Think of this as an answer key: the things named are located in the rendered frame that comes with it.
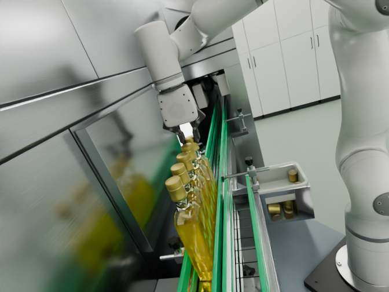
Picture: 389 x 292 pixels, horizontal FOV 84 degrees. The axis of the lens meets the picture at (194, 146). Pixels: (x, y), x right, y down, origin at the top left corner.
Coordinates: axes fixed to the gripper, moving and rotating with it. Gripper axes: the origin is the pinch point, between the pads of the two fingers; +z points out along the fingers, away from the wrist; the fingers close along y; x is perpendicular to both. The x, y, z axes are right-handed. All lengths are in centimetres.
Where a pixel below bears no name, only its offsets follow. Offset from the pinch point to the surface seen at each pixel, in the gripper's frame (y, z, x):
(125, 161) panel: -12.0, -4.3, -17.6
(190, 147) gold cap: 1.2, 0.5, -7.1
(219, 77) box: 7, -2, 101
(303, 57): 137, 42, 365
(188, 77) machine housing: -12, -10, 91
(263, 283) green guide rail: 13.3, 19.7, -33.3
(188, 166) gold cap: 0.8, 3.0, -13.1
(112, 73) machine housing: -14.9, -24.3, 0.5
